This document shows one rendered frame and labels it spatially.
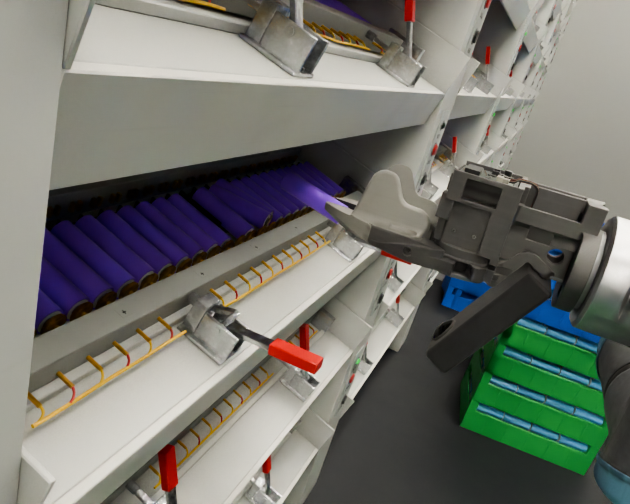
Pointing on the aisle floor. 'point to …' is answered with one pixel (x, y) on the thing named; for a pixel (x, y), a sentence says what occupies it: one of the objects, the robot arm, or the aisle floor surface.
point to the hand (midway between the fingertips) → (342, 214)
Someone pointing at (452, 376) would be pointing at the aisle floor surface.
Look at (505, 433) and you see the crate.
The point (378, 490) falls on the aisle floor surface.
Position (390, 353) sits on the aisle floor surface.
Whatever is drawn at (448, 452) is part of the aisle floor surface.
